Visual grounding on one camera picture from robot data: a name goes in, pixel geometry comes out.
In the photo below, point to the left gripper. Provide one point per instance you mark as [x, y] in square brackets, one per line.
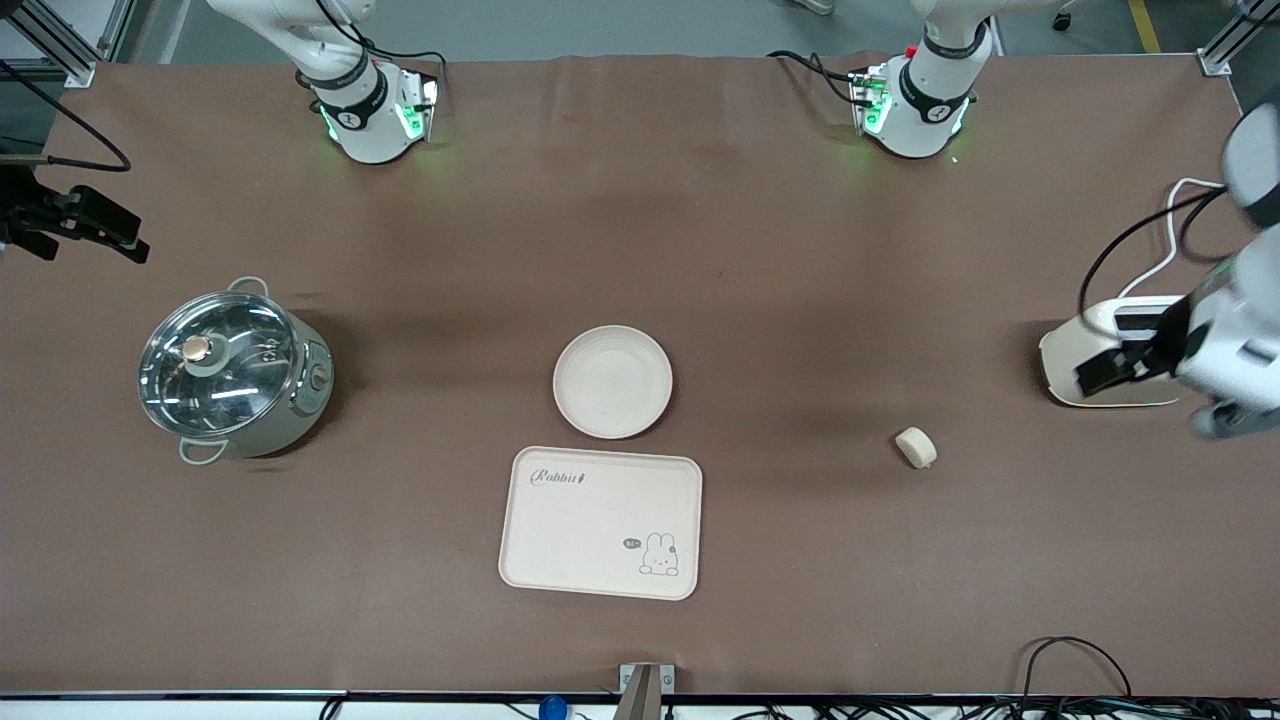
[1166, 340]

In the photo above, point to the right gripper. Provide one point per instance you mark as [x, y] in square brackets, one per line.
[22, 210]

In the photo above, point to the small white steamed bun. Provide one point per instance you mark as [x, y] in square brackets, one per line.
[915, 447]

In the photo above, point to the cream round plate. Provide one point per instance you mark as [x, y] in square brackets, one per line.
[612, 382]

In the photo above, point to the cream two-slot toaster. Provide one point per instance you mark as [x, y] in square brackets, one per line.
[1060, 370]

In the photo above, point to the glass pot lid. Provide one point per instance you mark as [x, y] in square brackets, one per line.
[215, 365]

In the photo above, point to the steel pot with glass lid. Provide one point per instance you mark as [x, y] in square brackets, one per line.
[305, 400]

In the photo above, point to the black chair caster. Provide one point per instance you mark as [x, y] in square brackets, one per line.
[1064, 20]

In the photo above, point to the brown table cover mat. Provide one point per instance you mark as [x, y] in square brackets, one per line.
[800, 560]

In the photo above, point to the cream rabbit print tray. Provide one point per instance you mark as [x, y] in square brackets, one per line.
[590, 530]

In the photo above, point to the blue round cap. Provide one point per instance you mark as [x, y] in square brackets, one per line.
[552, 709]

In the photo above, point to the aluminium frame profile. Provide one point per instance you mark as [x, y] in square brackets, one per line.
[70, 72]
[1215, 62]

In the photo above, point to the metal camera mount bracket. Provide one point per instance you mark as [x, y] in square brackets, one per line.
[645, 685]

